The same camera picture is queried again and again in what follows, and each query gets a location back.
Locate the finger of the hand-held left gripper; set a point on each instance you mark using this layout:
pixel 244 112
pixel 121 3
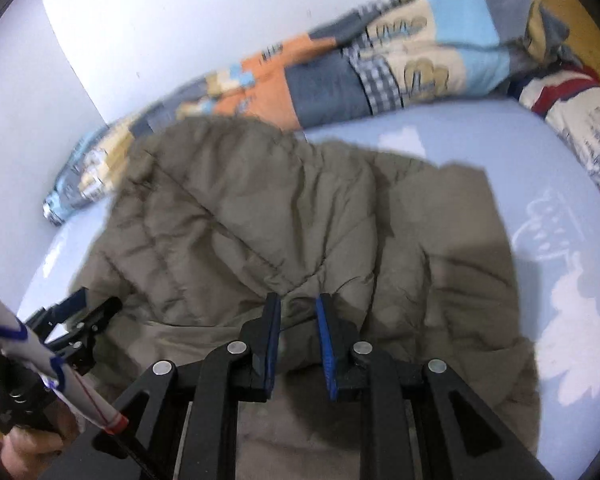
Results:
pixel 87 330
pixel 67 306

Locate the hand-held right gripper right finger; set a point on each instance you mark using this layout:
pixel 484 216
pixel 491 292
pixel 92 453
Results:
pixel 325 345

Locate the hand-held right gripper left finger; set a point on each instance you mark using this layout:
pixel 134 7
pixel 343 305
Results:
pixel 272 345

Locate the olive quilted hooded jacket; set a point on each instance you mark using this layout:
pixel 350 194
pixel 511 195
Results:
pixel 280 210

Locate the person's left hand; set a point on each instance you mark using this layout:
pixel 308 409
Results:
pixel 30 450

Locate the patchwork printed quilt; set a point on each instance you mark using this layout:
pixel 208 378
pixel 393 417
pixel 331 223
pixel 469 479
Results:
pixel 330 70

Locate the striped and star print pillow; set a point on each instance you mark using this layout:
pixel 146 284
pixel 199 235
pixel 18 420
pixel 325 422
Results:
pixel 580 110

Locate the wooden headboard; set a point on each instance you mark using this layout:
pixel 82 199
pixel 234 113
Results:
pixel 585 15

